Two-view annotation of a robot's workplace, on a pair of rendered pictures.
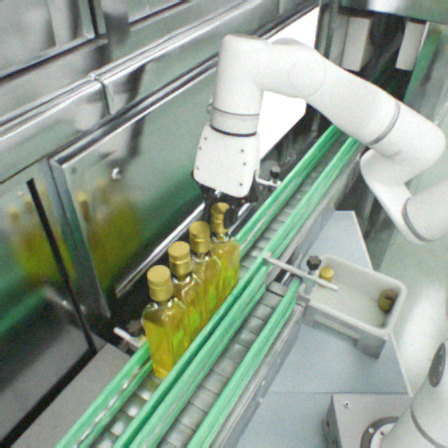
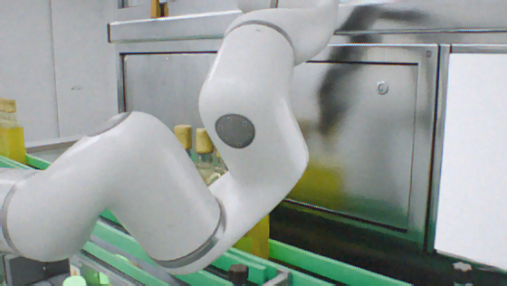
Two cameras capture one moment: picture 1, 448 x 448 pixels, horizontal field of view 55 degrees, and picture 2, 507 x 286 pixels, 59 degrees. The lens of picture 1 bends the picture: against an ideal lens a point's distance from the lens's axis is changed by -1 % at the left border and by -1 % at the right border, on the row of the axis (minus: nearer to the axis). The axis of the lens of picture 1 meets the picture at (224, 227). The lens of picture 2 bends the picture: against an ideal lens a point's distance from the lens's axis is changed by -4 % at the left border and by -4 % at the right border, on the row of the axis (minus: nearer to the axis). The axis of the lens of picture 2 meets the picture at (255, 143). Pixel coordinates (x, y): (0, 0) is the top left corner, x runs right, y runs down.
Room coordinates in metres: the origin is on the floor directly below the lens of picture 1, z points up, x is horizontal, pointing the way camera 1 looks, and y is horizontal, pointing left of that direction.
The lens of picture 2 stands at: (0.73, -0.76, 1.30)
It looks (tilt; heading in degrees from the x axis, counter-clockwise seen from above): 11 degrees down; 100
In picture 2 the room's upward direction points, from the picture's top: straight up
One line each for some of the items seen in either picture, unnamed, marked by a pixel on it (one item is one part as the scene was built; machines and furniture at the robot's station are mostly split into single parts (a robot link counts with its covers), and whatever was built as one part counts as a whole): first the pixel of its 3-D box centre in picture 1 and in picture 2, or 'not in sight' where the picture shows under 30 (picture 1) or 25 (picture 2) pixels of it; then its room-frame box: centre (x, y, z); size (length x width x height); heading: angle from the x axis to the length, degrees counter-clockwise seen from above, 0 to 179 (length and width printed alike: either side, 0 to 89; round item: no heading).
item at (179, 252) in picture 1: (179, 257); (205, 139); (0.48, 0.07, 1.14); 0.04 x 0.04 x 0.04
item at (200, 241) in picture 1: (200, 236); not in sight; (0.53, 0.04, 1.14); 0.04 x 0.04 x 0.04
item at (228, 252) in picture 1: (221, 275); (248, 232); (0.57, 0.01, 0.99); 0.06 x 0.06 x 0.21; 58
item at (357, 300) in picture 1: (349, 301); not in sight; (0.66, -0.30, 0.80); 0.22 x 0.17 x 0.09; 58
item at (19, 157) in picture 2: not in sight; (14, 139); (-0.36, 0.58, 1.02); 0.06 x 0.06 x 0.28; 58
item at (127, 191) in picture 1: (229, 128); (424, 150); (0.86, -0.01, 1.15); 0.90 x 0.03 x 0.34; 148
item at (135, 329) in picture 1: (130, 341); not in sight; (0.45, 0.17, 0.94); 0.07 x 0.04 x 0.13; 58
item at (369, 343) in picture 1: (337, 299); not in sight; (0.67, -0.28, 0.79); 0.27 x 0.17 x 0.08; 58
